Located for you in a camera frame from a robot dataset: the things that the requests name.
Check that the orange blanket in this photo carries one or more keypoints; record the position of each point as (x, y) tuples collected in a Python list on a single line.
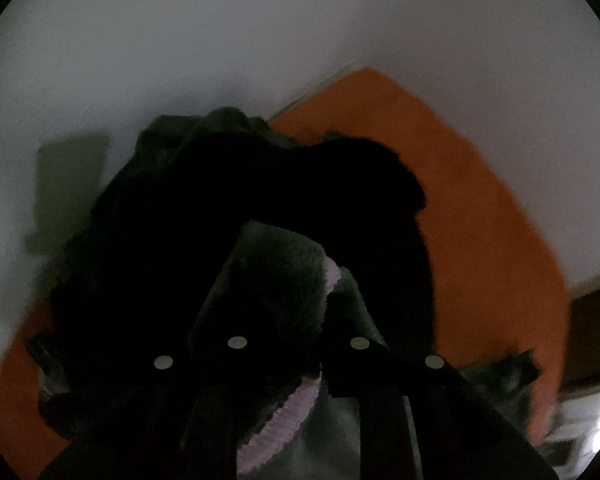
[(480, 220)]

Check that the black cloth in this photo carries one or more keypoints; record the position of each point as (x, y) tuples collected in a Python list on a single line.
[(380, 200)]

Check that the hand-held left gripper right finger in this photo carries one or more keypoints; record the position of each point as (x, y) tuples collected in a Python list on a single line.
[(357, 362)]

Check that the dark brown furniture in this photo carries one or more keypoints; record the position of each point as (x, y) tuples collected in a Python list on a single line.
[(597, 330)]

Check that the dark green fleece garment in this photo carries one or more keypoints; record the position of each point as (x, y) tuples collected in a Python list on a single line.
[(285, 270)]

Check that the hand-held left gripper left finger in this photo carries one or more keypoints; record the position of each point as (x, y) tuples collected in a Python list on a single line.
[(232, 360)]

